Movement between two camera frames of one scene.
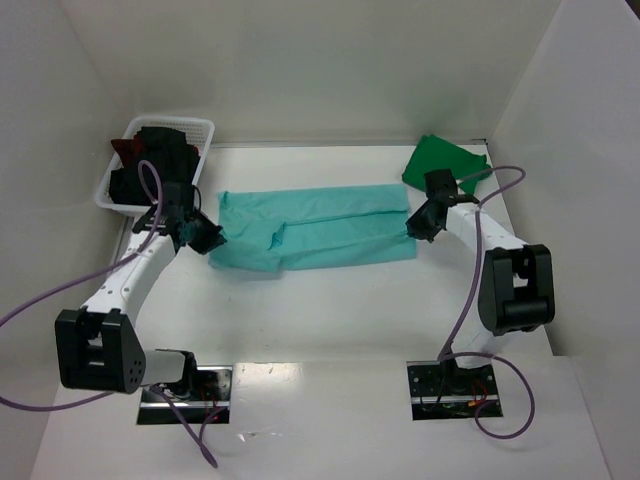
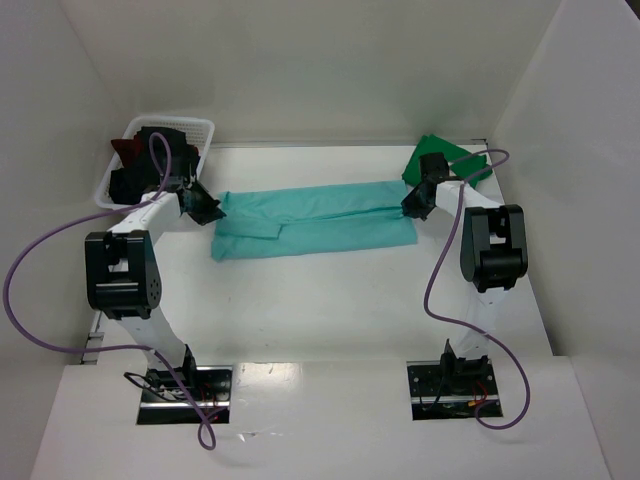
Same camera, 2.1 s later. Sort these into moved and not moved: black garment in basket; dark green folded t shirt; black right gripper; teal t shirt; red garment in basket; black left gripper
Moved: black right gripper; black left gripper; teal t shirt
Not moved: dark green folded t shirt; black garment in basket; red garment in basket
